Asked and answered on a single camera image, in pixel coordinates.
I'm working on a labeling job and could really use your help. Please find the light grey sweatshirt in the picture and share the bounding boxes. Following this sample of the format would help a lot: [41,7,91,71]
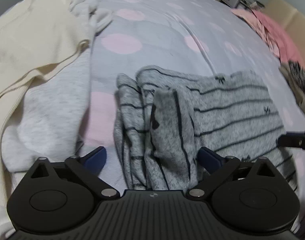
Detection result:
[1,0,112,172]

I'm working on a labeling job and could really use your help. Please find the dark floral folded garment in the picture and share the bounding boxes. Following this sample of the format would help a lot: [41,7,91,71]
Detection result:
[279,60,305,114]

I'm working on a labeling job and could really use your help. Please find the grey striped bow shirt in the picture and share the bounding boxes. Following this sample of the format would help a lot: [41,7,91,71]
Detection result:
[113,66,297,191]

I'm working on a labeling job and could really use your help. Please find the cream fabric garment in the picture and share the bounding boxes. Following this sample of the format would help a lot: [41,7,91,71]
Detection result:
[0,0,89,239]

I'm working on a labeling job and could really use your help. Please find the grey pink-dotted bed sheet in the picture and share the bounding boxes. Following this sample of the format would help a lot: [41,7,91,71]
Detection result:
[84,0,305,180]

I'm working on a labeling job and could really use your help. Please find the pink pillow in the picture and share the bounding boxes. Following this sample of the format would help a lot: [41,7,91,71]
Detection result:
[231,9,305,68]

